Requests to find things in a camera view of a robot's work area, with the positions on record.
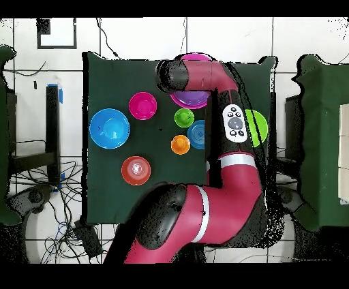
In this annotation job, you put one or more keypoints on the orange bowl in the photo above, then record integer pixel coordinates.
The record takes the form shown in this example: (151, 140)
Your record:
(135, 170)

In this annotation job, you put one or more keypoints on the black power adapter box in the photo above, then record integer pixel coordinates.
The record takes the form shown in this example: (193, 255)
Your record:
(88, 240)

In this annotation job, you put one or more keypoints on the large pink bowl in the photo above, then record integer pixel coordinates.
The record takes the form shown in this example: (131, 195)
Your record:
(195, 56)

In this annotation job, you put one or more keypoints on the small crimson bowl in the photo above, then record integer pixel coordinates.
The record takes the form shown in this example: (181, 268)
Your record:
(143, 105)

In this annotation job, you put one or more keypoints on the orange cup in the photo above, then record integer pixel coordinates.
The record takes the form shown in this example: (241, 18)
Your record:
(180, 145)

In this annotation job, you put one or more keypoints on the black square floor frame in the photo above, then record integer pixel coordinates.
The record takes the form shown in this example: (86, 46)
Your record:
(43, 26)

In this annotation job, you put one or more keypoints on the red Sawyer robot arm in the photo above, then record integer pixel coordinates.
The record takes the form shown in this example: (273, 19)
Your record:
(226, 196)

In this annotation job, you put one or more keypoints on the large green bowl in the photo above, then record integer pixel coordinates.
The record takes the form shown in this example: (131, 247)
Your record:
(259, 128)

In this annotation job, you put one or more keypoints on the dark green table cloth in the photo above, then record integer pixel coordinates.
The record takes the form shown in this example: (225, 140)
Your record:
(122, 76)

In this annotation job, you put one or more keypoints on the green cloth covered table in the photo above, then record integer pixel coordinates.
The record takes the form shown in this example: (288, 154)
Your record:
(321, 136)
(3, 136)

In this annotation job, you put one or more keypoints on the large light blue bowl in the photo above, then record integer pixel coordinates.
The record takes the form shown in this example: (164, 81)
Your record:
(109, 128)

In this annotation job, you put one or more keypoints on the translucent blue ribbed bowl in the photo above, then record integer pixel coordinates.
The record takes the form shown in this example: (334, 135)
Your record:
(196, 135)

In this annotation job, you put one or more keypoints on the purple bowl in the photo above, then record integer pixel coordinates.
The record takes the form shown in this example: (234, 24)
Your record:
(190, 98)

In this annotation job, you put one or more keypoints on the black stand with blue tape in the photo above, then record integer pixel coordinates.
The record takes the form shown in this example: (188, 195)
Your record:
(52, 131)

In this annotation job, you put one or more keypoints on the white boxes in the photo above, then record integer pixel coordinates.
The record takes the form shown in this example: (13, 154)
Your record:
(344, 152)

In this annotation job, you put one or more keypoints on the green cup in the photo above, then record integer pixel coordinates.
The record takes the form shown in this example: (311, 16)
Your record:
(184, 117)

